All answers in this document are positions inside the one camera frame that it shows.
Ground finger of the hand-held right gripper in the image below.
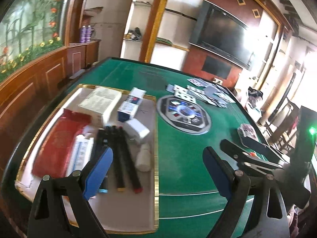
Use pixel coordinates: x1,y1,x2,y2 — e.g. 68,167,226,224
220,139,284,177
241,136,291,160

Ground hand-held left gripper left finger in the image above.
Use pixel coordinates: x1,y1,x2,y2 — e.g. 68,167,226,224
27,147,114,238

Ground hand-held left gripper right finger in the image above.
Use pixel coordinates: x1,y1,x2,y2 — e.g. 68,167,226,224
202,146,291,238

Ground clear cartoon print pencil case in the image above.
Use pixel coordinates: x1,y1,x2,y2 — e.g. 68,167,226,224
237,123,258,140

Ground black pen with red end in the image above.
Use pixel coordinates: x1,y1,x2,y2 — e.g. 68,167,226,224
118,126,143,194

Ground white bottle with red label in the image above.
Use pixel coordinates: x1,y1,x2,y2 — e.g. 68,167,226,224
135,142,152,172

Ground white tray with gold edge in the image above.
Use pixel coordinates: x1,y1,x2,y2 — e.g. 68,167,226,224
14,84,159,231

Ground white power adapter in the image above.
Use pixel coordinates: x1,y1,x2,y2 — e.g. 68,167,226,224
123,118,150,140

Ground white and blue long box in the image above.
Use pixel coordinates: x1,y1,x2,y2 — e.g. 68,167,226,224
66,134,95,177

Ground dark wooden chair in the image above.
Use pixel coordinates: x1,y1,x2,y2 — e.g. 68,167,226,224
258,96,306,155

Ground red flat pouch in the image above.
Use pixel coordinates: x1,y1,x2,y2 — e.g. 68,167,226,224
32,108,93,179

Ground pile of clothes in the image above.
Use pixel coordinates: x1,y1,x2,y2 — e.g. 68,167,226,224
247,86,264,110

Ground table centre dice console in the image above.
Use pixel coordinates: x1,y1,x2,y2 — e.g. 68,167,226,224
156,95,212,135

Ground beige paper box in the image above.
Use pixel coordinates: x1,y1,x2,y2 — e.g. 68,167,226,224
78,86,123,127

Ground scattered playing cards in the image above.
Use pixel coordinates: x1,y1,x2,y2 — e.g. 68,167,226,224
166,78,236,109

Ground brown wooden sideboard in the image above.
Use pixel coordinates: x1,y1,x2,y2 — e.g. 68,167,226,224
0,39,102,159

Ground black television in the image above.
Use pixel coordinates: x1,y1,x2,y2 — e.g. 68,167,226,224
189,0,256,70

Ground green flat item on shelf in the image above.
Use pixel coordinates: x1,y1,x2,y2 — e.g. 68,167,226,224
156,37,173,46

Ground purple bottles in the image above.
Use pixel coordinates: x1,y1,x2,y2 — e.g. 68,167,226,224
79,26,94,44

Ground dark bundle on shelf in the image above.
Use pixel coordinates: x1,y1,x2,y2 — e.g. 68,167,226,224
123,27,143,41

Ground dark wall panel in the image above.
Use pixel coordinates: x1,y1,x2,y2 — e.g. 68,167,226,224
201,55,232,80

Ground white wall shelf unit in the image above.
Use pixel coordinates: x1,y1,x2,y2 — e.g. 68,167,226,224
120,0,208,63

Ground flower wall mural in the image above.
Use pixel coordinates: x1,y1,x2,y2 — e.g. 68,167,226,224
0,0,76,81

